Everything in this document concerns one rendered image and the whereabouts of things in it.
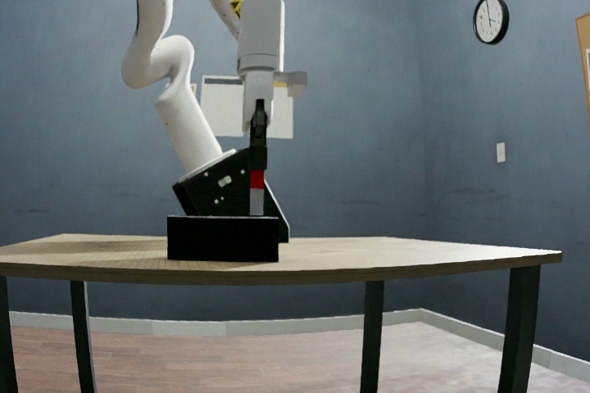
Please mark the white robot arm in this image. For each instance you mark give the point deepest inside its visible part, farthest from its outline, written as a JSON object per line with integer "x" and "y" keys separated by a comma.
{"x": 259, "y": 30}

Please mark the red and grey pin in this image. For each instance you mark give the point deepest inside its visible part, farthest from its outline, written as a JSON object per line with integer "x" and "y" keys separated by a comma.
{"x": 257, "y": 192}

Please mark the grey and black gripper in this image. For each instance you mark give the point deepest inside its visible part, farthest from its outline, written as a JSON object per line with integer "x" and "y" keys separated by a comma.
{"x": 257, "y": 109}

